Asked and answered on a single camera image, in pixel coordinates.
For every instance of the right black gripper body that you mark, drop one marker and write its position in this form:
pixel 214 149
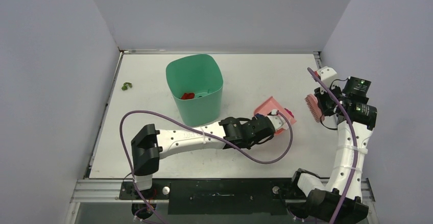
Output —
pixel 322 102

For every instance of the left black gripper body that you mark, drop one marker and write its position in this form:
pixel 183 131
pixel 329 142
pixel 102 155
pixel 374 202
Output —
pixel 250 143

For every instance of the pink hand brush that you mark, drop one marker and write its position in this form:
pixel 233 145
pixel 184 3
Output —
pixel 313 106

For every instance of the pink plastic dustpan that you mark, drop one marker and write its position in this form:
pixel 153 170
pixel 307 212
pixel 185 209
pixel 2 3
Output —
pixel 267 106

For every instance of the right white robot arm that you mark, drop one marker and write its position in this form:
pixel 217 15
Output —
pixel 340 199

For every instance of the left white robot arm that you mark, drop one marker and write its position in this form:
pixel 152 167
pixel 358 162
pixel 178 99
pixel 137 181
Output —
pixel 150 145

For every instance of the green plastic bin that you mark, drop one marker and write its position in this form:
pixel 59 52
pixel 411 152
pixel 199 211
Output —
pixel 201 75

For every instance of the red paper scrap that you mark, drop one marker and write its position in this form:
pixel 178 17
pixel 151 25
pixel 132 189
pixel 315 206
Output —
pixel 188 95

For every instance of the green paper scrap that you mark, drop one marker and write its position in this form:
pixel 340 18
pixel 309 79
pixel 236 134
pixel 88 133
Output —
pixel 126 86

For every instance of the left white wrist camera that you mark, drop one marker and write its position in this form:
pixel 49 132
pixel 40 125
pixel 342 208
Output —
pixel 277 121

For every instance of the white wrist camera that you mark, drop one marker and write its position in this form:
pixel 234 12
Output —
pixel 277 121
pixel 327 75

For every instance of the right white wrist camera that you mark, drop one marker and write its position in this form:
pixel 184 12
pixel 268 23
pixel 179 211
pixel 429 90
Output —
pixel 327 75

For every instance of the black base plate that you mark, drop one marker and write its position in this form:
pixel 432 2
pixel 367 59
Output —
pixel 272 196

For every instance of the aluminium table edge rail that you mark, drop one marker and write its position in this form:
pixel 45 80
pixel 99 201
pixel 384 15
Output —
pixel 245 51

